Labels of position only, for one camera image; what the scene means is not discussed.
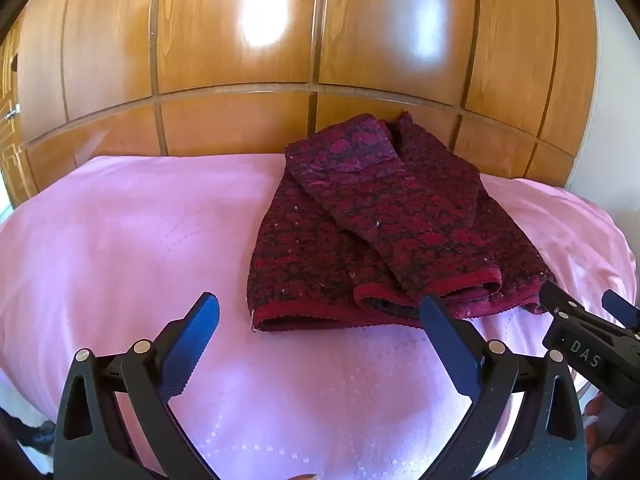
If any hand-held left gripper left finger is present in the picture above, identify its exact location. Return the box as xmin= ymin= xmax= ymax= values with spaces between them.
xmin=52 ymin=291 xmax=221 ymax=480

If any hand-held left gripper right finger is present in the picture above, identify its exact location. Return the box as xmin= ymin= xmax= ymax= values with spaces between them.
xmin=419 ymin=294 xmax=587 ymax=480

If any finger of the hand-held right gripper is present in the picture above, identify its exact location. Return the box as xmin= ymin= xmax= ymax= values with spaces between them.
xmin=539 ymin=280 xmax=622 ymax=337
xmin=601 ymin=289 xmax=640 ymax=332

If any red and black patterned sweater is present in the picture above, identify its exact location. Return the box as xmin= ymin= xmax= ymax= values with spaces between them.
xmin=246 ymin=112 xmax=558 ymax=334

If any person's right hand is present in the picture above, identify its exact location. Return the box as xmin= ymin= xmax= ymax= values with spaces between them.
xmin=584 ymin=394 xmax=623 ymax=480

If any pink bed sheet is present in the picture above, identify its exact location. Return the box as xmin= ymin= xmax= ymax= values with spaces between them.
xmin=0 ymin=154 xmax=640 ymax=480

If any dark cloth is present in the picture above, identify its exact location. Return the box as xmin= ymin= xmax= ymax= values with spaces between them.
xmin=9 ymin=409 xmax=57 ymax=462

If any carved wooden door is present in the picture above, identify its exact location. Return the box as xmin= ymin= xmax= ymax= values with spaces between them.
xmin=0 ymin=25 xmax=32 ymax=207

